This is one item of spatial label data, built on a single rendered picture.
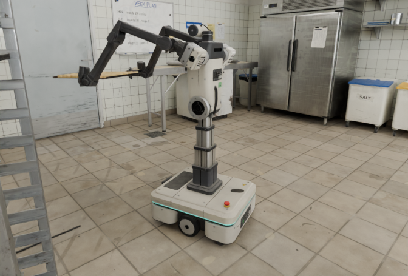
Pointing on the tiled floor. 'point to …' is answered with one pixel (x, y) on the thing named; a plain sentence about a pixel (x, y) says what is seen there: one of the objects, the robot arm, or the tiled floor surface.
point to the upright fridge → (270, 79)
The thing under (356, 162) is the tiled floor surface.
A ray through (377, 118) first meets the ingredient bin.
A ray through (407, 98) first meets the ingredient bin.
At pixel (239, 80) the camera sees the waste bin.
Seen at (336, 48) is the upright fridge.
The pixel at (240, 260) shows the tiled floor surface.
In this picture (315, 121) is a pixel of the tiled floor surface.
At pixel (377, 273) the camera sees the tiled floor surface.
